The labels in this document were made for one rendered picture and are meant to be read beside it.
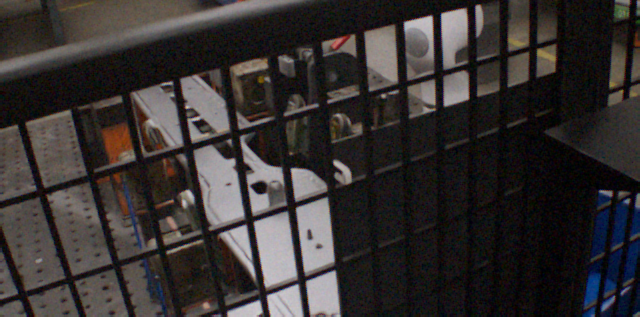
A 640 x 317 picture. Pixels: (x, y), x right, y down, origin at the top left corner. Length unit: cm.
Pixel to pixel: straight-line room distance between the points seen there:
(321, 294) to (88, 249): 91
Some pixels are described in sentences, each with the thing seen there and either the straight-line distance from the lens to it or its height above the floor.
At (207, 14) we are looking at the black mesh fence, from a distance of 33.
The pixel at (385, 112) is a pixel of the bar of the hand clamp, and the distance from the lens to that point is 112.
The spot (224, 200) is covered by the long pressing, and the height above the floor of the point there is 100.
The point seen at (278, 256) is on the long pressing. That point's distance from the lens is 110.
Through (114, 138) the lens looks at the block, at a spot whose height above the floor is 94.
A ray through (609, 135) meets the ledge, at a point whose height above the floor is 143.
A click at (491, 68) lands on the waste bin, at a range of 433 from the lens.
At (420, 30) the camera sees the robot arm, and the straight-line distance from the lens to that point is 145.
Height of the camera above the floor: 163
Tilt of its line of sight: 26 degrees down
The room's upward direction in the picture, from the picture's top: 6 degrees counter-clockwise
